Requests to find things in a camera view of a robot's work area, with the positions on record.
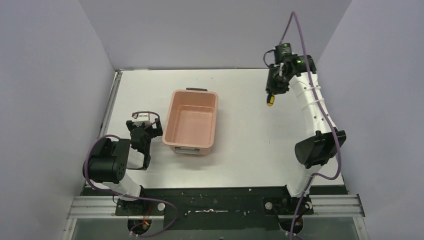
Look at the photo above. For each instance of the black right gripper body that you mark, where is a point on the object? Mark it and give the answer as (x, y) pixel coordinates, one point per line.
(273, 79)

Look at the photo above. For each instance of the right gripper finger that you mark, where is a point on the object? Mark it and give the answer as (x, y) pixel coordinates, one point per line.
(278, 91)
(268, 90)

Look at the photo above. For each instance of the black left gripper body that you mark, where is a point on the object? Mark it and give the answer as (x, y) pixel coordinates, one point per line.
(143, 129)

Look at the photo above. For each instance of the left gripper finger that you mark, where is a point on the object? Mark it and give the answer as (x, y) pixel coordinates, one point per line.
(129, 125)
(158, 131)

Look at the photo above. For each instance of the yellow black screwdriver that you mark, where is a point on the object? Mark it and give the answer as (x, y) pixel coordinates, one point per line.
(270, 99)

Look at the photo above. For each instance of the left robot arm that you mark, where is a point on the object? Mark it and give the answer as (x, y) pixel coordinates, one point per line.
(110, 157)

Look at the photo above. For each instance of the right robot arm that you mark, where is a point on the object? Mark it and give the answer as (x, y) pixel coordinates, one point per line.
(298, 73)

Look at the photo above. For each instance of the pink plastic bin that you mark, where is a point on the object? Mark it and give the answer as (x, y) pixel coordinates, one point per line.
(191, 121)

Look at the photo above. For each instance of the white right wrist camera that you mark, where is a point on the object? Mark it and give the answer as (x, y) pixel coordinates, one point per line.
(281, 70)

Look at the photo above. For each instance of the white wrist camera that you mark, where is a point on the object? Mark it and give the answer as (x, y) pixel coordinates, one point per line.
(141, 118)
(281, 70)

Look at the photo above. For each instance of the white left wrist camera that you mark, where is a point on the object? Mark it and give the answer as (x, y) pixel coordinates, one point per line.
(141, 118)

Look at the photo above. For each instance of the aluminium left side rail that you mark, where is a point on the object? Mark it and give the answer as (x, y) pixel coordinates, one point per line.
(110, 104)

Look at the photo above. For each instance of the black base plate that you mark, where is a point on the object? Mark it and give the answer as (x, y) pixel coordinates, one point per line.
(233, 208)

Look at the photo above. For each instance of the aluminium front frame rail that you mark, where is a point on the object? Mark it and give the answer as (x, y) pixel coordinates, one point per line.
(324, 206)

